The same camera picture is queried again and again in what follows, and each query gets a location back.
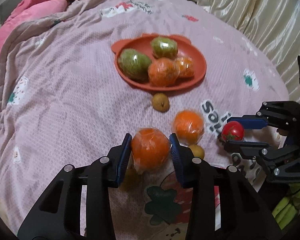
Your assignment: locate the small brown longan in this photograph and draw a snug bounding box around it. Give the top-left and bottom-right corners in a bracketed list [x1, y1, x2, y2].
[152, 93, 170, 113]

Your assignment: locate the green sleeve forearm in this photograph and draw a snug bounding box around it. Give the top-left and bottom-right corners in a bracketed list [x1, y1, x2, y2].
[272, 183, 300, 230]

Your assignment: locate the orange bear-shaped plate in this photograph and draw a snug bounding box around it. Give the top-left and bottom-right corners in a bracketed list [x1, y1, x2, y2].
[111, 34, 207, 92]

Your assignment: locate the cream satin curtain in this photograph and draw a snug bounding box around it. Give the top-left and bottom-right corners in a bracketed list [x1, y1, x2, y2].
[197, 0, 300, 101]

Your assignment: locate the small orange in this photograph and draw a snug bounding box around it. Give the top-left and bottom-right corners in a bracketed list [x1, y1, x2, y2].
[174, 57, 195, 78]

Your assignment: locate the small green fruit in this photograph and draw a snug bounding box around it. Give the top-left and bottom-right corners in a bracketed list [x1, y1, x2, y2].
[150, 36, 178, 59]

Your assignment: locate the purple strawberry bear blanket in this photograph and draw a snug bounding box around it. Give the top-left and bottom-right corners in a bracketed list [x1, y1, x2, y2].
[0, 0, 289, 232]

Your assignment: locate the large green fruit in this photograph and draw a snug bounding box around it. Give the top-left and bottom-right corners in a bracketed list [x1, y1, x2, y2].
[117, 48, 152, 81]

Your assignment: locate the red tomato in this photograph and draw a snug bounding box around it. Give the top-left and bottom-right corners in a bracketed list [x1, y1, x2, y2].
[218, 121, 244, 142]

